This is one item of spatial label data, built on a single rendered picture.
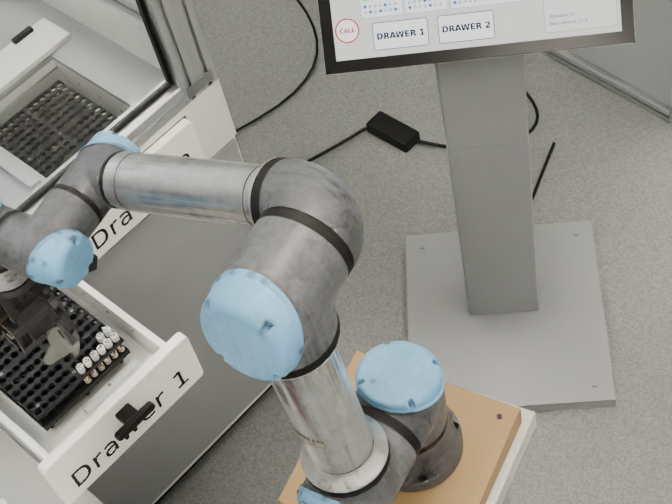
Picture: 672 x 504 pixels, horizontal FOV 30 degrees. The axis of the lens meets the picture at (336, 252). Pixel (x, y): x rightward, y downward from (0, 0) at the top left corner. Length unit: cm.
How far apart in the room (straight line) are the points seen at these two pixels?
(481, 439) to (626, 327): 111
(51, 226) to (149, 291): 79
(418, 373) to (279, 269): 44
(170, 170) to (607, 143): 192
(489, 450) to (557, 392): 95
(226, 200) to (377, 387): 37
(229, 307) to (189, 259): 112
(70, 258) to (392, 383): 45
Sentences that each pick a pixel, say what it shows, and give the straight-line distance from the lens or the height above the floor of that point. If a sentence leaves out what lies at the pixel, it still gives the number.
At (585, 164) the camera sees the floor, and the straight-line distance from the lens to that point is 322.
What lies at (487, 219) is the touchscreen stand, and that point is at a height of 39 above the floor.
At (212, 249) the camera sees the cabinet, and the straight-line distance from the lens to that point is 242.
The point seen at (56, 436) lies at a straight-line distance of 199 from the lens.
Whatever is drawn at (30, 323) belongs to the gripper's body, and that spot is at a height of 111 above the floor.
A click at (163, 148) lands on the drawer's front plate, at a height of 92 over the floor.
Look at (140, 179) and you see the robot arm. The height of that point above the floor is 134.
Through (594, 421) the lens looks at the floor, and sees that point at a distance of 280.
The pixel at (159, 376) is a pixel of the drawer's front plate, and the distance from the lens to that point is 190.
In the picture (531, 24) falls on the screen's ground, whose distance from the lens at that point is 212.
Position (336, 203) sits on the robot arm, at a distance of 133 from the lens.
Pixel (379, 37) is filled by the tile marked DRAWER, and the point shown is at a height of 100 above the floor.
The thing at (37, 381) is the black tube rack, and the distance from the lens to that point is 197.
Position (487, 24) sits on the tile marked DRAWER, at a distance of 212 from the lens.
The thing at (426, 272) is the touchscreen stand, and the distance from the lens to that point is 300.
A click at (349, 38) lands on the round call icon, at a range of 213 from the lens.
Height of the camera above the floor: 244
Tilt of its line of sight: 52 degrees down
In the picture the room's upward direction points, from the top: 15 degrees counter-clockwise
